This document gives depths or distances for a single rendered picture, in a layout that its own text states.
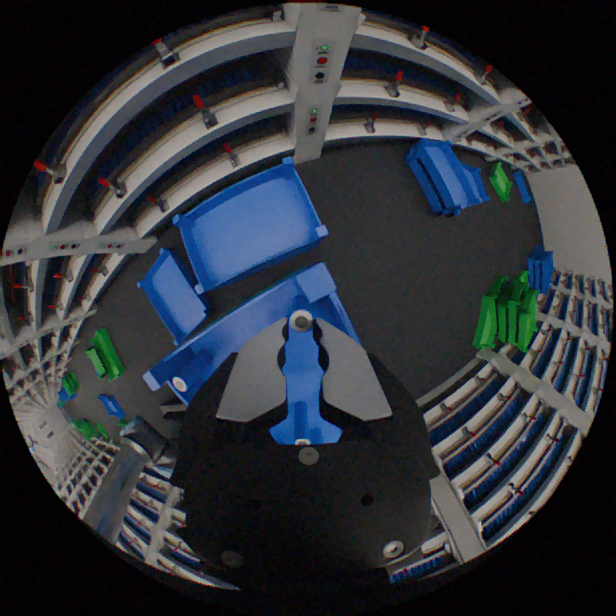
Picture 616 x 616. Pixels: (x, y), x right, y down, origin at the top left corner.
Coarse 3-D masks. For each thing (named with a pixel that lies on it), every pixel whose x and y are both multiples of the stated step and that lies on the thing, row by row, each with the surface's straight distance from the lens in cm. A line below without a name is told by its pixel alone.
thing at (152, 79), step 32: (192, 32) 43; (224, 32) 42; (256, 32) 39; (288, 32) 39; (128, 64) 48; (160, 64) 41; (192, 64) 38; (96, 96) 47; (128, 96) 40; (64, 128) 58; (96, 128) 43; (64, 160) 50; (32, 192) 67; (64, 192) 50; (32, 224) 61
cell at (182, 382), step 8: (200, 352) 23; (192, 360) 21; (200, 360) 22; (208, 360) 23; (184, 368) 20; (192, 368) 20; (200, 368) 21; (176, 376) 19; (184, 376) 19; (192, 376) 20; (176, 384) 19; (184, 384) 19
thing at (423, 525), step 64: (256, 448) 6; (320, 448) 6; (384, 448) 6; (192, 512) 6; (256, 512) 6; (320, 512) 6; (384, 512) 6; (256, 576) 6; (320, 576) 6; (384, 576) 7
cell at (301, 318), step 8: (296, 296) 18; (296, 304) 14; (304, 304) 14; (296, 312) 12; (304, 312) 12; (296, 320) 12; (304, 320) 12; (312, 320) 12; (296, 328) 13; (304, 328) 13
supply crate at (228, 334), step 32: (288, 288) 18; (320, 288) 11; (224, 320) 15; (256, 320) 19; (192, 352) 24; (224, 352) 22; (288, 352) 20; (160, 384) 20; (192, 384) 25; (288, 384) 23; (320, 384) 23; (288, 416) 27; (320, 416) 27
